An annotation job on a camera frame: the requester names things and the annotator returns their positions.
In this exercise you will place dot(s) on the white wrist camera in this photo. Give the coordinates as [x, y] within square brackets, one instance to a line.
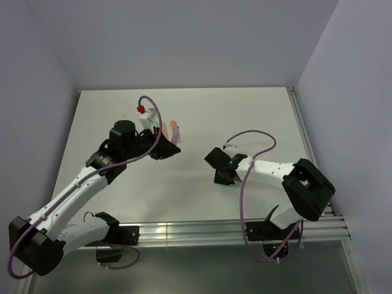
[229, 145]
[148, 118]

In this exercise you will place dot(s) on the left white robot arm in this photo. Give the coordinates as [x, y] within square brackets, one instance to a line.
[43, 239]

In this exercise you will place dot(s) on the pink highlighter pen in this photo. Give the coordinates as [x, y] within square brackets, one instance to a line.
[175, 139]

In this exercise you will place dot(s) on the yellow pen cap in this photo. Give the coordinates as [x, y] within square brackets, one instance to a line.
[164, 126]

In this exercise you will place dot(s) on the aluminium rail frame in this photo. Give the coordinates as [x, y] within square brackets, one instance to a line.
[177, 206]

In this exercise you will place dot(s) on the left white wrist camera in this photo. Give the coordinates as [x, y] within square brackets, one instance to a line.
[148, 118]

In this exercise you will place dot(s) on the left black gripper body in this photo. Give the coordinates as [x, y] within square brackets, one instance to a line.
[141, 146]

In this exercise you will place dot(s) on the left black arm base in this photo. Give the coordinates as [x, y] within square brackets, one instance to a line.
[122, 234]

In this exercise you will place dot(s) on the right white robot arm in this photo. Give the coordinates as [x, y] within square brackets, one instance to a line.
[307, 189]

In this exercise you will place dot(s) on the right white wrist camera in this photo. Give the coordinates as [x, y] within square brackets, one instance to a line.
[229, 145]

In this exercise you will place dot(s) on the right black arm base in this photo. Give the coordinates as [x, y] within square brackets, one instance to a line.
[267, 231]

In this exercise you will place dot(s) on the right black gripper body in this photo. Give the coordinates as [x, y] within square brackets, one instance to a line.
[220, 179]

